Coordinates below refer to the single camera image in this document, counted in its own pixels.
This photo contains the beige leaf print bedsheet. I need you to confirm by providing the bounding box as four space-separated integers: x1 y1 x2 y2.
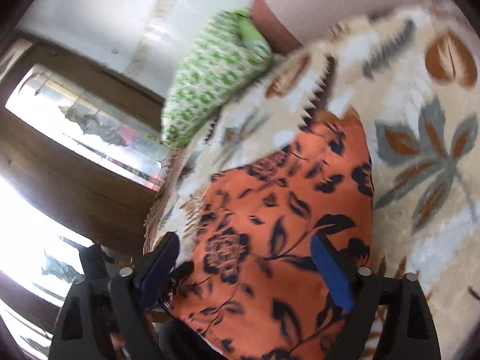
145 6 479 359

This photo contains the wooden framed window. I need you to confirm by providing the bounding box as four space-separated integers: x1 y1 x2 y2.
0 31 173 360

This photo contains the green white patterned pillow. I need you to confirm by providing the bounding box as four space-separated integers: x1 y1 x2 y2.
161 9 272 148

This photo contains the orange black floral garment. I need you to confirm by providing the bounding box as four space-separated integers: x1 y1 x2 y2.
172 110 374 359

